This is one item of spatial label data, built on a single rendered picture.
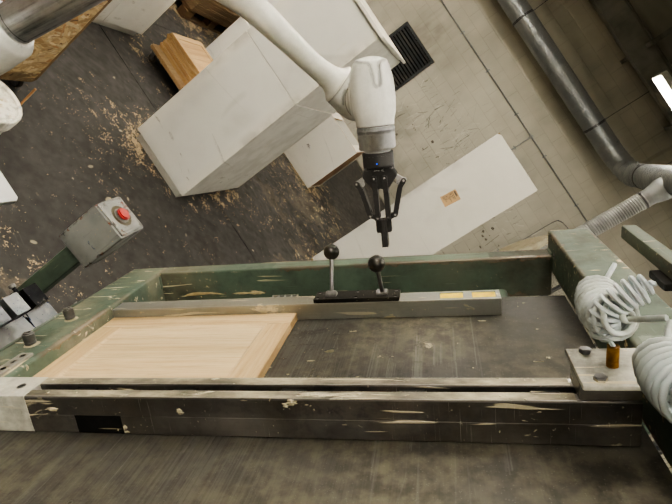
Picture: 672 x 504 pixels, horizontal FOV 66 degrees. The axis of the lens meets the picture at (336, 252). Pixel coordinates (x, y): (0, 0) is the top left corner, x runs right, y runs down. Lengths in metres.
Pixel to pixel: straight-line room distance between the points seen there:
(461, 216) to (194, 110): 2.40
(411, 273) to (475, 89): 7.77
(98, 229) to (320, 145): 4.66
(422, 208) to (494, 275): 3.29
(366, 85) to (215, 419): 0.76
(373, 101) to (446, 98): 7.89
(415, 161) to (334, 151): 3.27
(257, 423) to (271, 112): 2.74
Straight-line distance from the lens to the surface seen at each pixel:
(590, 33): 9.30
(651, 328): 0.94
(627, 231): 0.87
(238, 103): 3.50
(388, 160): 1.23
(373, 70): 1.21
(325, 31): 3.35
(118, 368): 1.16
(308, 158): 6.11
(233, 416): 0.85
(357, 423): 0.80
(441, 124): 9.05
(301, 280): 1.45
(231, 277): 1.52
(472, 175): 4.62
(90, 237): 1.62
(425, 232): 4.69
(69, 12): 1.50
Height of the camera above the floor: 1.85
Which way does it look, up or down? 19 degrees down
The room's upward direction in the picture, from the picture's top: 57 degrees clockwise
